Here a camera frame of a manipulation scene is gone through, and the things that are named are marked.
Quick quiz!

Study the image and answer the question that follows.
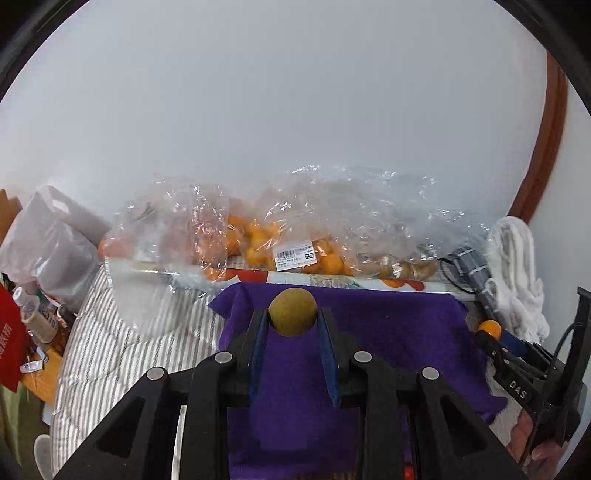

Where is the small orange kumquat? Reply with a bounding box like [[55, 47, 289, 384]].
[[478, 320, 503, 340]]

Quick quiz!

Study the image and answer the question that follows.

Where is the white striped towel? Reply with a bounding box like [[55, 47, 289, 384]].
[[485, 216, 550, 343]]

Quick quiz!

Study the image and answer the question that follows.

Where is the clear plastic bottle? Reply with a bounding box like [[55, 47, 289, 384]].
[[12, 287, 58, 344]]

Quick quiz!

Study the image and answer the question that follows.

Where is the brown wooden frame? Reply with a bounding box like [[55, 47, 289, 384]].
[[509, 53, 568, 224]]

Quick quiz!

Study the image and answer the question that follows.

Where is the clear bag of oranges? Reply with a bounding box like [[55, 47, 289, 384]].
[[99, 179, 287, 291]]

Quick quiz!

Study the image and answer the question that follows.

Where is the person's right hand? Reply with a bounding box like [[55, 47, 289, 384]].
[[507, 410, 569, 479]]

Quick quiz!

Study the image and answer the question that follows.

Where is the red paper box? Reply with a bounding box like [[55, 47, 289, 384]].
[[0, 287, 29, 392]]

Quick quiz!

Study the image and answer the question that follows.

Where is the striped grey bed cover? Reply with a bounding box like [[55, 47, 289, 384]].
[[50, 268, 224, 473]]

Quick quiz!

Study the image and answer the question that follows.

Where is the clear bag of brown fruits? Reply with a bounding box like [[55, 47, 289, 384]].
[[254, 166, 490, 280]]

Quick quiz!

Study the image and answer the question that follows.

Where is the grey checked cloth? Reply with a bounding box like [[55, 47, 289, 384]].
[[450, 245, 499, 320]]

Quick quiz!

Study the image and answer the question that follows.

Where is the grey plastic bag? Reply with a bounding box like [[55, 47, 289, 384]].
[[1, 185, 110, 311]]

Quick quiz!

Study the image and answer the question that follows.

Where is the purple towel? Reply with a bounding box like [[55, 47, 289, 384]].
[[185, 282, 523, 479]]

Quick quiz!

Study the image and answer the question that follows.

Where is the small green-brown round fruit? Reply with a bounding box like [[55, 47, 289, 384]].
[[267, 288, 318, 337]]

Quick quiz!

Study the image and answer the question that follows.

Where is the black cable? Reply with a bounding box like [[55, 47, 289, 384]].
[[435, 255, 482, 296]]

